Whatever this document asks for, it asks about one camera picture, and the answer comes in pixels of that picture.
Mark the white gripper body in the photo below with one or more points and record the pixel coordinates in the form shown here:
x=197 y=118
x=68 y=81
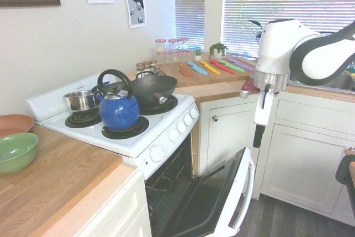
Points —
x=263 y=115

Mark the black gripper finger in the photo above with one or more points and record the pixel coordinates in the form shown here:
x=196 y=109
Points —
x=258 y=137

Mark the white oven door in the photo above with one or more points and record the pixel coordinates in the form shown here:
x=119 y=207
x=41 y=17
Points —
x=205 y=195

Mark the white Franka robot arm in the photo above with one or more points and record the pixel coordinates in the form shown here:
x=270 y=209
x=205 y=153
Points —
x=274 y=45

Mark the metal oven rack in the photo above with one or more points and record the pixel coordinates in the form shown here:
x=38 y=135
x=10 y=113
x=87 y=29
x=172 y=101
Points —
x=169 y=170

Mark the white corner cabinet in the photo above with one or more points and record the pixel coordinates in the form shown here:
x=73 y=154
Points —
x=230 y=128

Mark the metal cabinet knob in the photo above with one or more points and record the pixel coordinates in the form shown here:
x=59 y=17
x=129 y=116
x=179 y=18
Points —
x=215 y=118

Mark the white sink cabinet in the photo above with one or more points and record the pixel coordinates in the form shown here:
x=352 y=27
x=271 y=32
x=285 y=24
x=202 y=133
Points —
x=302 y=159

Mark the purple knife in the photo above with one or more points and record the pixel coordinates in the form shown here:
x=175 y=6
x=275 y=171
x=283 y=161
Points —
x=242 y=65

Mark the green knife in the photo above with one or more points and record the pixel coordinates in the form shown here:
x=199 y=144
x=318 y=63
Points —
x=231 y=65

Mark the red knife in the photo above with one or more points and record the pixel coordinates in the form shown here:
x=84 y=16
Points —
x=222 y=66

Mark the white stove knob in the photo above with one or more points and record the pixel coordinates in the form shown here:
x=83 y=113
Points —
x=156 y=155
x=188 y=120
x=194 y=113
x=173 y=135
x=181 y=127

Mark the yellow knife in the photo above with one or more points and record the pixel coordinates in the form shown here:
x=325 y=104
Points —
x=210 y=67

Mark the steel sink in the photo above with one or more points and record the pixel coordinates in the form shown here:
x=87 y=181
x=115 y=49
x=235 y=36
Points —
x=327 y=83

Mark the bushy potted plant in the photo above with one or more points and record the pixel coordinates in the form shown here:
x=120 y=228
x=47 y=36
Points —
x=218 y=49

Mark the blue knife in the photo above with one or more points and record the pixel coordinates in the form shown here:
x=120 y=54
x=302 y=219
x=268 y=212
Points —
x=197 y=68

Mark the tiny potted plant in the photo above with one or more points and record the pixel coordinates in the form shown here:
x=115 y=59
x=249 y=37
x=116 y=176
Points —
x=198 y=54

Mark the orange knife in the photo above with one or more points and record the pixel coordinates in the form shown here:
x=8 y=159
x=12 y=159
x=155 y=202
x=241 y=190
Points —
x=185 y=71

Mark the white electric stove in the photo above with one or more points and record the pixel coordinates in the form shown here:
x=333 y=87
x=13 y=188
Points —
x=163 y=120

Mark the glass jar red lid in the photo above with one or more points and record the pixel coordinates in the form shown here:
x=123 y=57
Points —
x=184 y=44
x=161 y=58
x=184 y=55
x=174 y=57
x=173 y=45
x=161 y=45

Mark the yellow green sponge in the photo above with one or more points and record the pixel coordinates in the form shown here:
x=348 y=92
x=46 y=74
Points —
x=351 y=69

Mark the wooden cutting board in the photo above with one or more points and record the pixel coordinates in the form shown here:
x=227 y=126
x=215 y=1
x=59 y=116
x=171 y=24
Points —
x=172 y=73

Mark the small spice jar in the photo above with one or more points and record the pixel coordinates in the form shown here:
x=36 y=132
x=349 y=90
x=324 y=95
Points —
x=157 y=70
x=153 y=63
x=139 y=67
x=146 y=65

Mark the black wok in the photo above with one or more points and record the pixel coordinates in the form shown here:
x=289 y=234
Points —
x=149 y=87

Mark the narrow white window blind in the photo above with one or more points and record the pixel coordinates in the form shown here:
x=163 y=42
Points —
x=190 y=9

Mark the white cabinet beside stove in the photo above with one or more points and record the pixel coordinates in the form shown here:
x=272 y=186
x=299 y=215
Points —
x=122 y=209

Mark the small grey shapes poster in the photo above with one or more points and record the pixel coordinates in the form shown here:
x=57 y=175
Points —
x=136 y=11

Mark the green bowl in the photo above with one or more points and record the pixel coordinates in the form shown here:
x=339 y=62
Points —
x=16 y=151

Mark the orange plate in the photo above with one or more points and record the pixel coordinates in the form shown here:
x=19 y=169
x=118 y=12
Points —
x=14 y=124

